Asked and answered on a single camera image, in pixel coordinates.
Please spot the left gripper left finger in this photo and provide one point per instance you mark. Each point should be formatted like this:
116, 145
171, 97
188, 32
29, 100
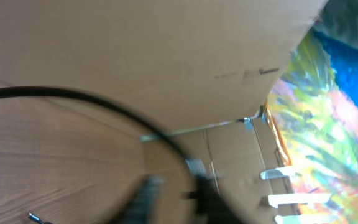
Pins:
139, 206

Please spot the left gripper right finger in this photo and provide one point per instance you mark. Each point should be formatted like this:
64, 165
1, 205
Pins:
210, 207

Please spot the brown cardboard box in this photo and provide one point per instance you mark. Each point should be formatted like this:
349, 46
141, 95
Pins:
196, 67

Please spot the colourful painted backdrop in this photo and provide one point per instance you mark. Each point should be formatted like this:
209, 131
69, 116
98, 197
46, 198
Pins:
313, 112

